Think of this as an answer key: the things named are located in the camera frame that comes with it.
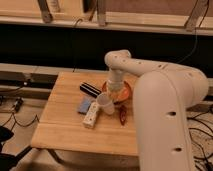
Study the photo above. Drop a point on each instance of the white game controller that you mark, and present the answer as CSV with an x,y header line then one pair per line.
x,y
91,115

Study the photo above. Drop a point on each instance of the black power adapter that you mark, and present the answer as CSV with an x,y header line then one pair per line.
x,y
17,105

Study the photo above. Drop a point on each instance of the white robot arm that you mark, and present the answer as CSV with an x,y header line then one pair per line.
x,y
162,93

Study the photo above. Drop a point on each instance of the black rectangular box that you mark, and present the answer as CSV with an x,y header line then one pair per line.
x,y
90,90

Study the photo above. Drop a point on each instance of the wooden table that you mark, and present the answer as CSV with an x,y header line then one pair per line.
x,y
61,128

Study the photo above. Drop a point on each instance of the blue sponge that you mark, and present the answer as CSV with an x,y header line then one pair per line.
x,y
84,105

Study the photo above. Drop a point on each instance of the orange ceramic bowl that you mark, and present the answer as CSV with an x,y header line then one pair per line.
x,y
126,92

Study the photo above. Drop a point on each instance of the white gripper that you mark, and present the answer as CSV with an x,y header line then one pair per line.
x,y
115,82

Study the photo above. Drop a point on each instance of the translucent white cup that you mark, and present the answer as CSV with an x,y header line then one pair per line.
x,y
105,103

